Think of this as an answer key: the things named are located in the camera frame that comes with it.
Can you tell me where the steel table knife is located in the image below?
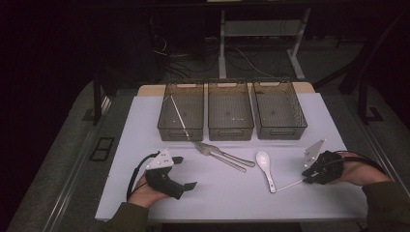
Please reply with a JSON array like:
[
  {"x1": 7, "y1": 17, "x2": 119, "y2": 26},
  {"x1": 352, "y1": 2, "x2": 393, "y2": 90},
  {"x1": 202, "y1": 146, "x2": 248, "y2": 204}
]
[{"x1": 200, "y1": 141, "x2": 256, "y2": 168}]

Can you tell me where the black metal stand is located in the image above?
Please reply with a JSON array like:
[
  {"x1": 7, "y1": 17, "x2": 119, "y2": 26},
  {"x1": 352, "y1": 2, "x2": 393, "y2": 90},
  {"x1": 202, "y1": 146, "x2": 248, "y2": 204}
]
[{"x1": 357, "y1": 76, "x2": 385, "y2": 126}]

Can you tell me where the white table mat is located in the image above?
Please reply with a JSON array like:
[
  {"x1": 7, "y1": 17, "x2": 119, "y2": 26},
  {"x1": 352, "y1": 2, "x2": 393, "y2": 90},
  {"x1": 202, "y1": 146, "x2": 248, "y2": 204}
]
[{"x1": 95, "y1": 92, "x2": 370, "y2": 223}]

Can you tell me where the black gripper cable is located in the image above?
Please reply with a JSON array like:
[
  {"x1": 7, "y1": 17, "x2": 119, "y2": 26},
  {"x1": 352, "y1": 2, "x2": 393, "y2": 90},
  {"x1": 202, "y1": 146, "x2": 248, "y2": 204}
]
[
  {"x1": 322, "y1": 150, "x2": 388, "y2": 176},
  {"x1": 126, "y1": 150, "x2": 161, "y2": 202}
]

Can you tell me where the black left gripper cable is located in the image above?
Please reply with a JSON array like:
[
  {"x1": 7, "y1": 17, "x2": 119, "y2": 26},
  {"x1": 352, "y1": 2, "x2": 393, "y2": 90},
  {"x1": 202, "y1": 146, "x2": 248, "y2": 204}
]
[{"x1": 126, "y1": 150, "x2": 161, "y2": 202}]

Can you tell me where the white desk frame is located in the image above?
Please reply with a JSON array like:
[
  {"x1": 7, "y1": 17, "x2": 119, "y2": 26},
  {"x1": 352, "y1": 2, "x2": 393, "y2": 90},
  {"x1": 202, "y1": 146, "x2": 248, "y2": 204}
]
[{"x1": 218, "y1": 8, "x2": 312, "y2": 81}]

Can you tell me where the smoky transparent plastic bin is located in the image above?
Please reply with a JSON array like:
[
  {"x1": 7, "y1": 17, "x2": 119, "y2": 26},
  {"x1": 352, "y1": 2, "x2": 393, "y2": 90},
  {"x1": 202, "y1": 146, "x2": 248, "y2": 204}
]
[
  {"x1": 157, "y1": 80, "x2": 205, "y2": 142},
  {"x1": 251, "y1": 78, "x2": 308, "y2": 141},
  {"x1": 207, "y1": 80, "x2": 255, "y2": 142}
]

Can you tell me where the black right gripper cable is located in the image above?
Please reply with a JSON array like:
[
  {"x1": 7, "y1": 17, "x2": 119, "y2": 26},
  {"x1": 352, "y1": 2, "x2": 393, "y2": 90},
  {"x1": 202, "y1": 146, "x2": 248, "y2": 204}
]
[{"x1": 322, "y1": 150, "x2": 388, "y2": 176}]

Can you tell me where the person's left hand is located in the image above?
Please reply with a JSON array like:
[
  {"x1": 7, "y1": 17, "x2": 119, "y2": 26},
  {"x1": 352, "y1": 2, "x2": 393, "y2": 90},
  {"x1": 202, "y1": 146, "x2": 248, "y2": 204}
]
[{"x1": 128, "y1": 173, "x2": 171, "y2": 210}]

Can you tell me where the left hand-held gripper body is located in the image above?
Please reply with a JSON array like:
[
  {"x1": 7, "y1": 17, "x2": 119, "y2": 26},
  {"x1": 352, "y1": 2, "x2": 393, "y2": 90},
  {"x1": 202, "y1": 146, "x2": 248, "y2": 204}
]
[{"x1": 144, "y1": 147, "x2": 186, "y2": 200}]

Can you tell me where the bundle of black cables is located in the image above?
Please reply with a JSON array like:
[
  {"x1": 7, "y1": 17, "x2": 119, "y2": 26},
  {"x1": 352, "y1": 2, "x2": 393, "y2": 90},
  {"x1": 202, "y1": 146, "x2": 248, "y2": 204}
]
[{"x1": 149, "y1": 32, "x2": 223, "y2": 81}]

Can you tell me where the grey floor rail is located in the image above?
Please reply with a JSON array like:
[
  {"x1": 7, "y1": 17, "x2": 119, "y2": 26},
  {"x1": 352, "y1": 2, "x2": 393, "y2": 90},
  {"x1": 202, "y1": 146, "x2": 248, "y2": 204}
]
[
  {"x1": 42, "y1": 129, "x2": 100, "y2": 232},
  {"x1": 364, "y1": 124, "x2": 410, "y2": 209}
]

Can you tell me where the steel fork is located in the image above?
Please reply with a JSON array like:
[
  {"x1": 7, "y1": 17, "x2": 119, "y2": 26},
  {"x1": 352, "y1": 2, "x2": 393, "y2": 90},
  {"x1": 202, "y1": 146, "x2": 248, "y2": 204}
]
[{"x1": 192, "y1": 142, "x2": 249, "y2": 174}]

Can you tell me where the white floor cable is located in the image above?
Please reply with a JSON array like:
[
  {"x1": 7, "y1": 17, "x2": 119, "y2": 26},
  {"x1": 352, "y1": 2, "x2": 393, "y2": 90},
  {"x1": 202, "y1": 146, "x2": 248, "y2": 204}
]
[{"x1": 236, "y1": 47, "x2": 276, "y2": 79}]

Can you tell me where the white ceramic spoon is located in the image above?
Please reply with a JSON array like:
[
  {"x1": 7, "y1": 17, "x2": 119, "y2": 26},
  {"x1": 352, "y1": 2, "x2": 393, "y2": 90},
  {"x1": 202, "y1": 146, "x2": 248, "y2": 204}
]
[{"x1": 255, "y1": 150, "x2": 278, "y2": 194}]

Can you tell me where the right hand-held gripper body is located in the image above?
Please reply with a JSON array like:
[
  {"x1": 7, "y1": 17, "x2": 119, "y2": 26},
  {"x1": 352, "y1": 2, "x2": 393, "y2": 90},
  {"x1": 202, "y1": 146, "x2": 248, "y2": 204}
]
[{"x1": 303, "y1": 137, "x2": 345, "y2": 186}]

